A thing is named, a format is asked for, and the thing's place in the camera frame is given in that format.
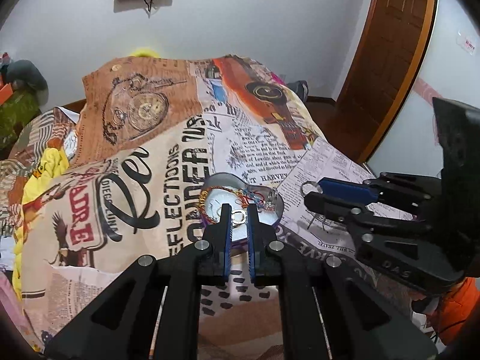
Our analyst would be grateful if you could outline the colourful bead bracelet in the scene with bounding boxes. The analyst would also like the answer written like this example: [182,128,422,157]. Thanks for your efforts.
[236,188,266,207]

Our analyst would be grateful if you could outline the orange beaded bracelet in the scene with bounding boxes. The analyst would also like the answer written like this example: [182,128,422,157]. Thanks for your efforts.
[196,186,260,226]

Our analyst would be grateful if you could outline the silver earrings in tin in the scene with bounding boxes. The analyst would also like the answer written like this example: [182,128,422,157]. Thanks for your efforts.
[264,190,277,211]

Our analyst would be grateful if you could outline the dark backpack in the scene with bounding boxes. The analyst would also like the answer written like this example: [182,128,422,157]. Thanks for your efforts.
[286,80,309,103]

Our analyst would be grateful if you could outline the purple heart-shaped tin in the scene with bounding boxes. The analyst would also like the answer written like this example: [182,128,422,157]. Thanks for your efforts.
[198,172,284,245]

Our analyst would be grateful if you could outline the white wardrobe sliding door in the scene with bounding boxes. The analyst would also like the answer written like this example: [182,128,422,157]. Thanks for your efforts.
[368,0,480,176]

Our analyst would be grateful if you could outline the brown wooden door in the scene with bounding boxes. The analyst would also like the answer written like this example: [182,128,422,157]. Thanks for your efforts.
[324,0,435,164]

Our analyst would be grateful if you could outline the yellow cloth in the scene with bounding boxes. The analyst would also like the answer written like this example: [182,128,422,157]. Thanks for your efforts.
[12,148,69,299]

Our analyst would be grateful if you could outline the newspaper print bed cover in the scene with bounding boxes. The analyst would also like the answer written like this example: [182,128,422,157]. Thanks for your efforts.
[20,56,412,350]

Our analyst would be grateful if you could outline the striped patchwork blanket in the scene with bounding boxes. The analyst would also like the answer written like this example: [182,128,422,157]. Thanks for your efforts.
[1,107,76,236]

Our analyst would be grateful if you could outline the green patterned bag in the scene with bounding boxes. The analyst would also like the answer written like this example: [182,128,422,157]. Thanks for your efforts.
[0,88,41,150]

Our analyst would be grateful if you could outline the yellow chair back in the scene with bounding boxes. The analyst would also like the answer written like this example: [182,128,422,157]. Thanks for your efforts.
[130,47,160,59]

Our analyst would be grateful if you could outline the orange box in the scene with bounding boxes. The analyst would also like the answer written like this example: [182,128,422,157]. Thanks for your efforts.
[0,84,13,105]

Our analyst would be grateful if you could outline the silver ring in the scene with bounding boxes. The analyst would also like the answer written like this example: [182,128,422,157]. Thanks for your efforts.
[299,180,323,198]

